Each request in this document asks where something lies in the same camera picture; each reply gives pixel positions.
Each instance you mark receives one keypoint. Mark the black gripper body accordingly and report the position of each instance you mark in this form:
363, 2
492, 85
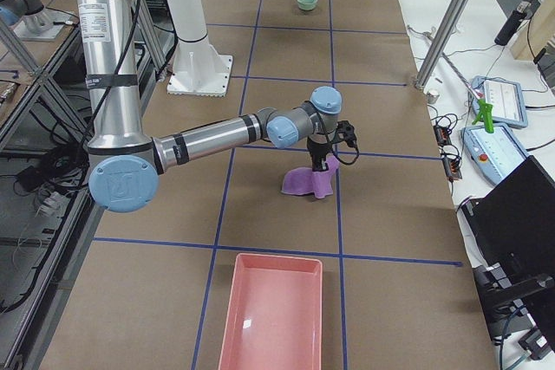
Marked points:
316, 151

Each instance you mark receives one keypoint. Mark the pink plastic bin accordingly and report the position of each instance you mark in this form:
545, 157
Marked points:
275, 314

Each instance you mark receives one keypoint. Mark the near teach pendant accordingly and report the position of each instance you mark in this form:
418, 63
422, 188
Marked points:
495, 154

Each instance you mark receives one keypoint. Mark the green bowl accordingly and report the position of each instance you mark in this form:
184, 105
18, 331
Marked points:
307, 5

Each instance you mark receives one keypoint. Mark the black handheld device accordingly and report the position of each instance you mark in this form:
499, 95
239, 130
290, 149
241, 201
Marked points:
512, 24

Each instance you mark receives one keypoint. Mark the teach pendant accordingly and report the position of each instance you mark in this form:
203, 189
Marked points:
506, 97
495, 154

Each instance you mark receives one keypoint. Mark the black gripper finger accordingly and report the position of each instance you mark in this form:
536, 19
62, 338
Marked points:
315, 166
324, 165

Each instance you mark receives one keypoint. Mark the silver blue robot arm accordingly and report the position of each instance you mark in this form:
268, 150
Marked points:
126, 163

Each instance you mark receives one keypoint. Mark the aluminium frame post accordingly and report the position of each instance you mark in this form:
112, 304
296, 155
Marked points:
437, 46

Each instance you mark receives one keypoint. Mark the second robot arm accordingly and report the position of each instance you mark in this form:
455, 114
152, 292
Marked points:
31, 20

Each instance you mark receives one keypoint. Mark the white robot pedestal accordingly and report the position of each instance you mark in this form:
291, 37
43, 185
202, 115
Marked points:
198, 68

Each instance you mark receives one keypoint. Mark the reacher grabber tool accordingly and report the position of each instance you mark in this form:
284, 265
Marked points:
484, 114

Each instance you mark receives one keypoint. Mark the purple cloth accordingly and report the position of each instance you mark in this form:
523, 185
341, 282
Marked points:
304, 181

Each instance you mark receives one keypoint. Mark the far teach pendant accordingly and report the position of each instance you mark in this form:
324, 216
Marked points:
506, 97

